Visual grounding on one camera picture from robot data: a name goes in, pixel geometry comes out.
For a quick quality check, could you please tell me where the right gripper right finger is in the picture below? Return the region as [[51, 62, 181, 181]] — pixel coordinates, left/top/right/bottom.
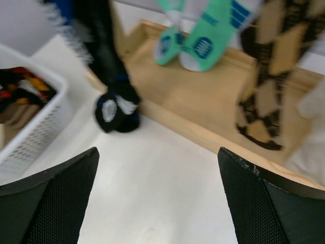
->
[[217, 147, 324, 243]]

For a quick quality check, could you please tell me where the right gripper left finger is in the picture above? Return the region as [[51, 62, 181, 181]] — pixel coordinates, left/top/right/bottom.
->
[[1, 147, 99, 243]]

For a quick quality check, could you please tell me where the brown tan argyle sock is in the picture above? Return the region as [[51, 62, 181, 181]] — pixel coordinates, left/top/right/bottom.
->
[[235, 1, 324, 150]]

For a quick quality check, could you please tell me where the black blue sock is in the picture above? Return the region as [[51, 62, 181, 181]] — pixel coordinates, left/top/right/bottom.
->
[[39, 1, 141, 133]]

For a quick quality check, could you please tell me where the black red yellow argyle sock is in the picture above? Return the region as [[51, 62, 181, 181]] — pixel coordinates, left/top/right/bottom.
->
[[1, 67, 57, 125]]

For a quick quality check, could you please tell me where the white plastic basket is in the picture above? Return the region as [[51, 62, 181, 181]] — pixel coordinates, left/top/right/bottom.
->
[[1, 44, 74, 184]]

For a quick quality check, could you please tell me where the wooden clothes rack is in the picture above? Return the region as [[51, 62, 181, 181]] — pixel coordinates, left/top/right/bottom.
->
[[83, 0, 325, 190]]

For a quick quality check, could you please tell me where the mint green sock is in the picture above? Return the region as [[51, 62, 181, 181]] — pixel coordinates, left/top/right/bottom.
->
[[179, 0, 261, 72], [154, 0, 185, 66]]

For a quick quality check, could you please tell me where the white hanging cloth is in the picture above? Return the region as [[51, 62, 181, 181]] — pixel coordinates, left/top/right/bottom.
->
[[286, 76, 325, 185]]

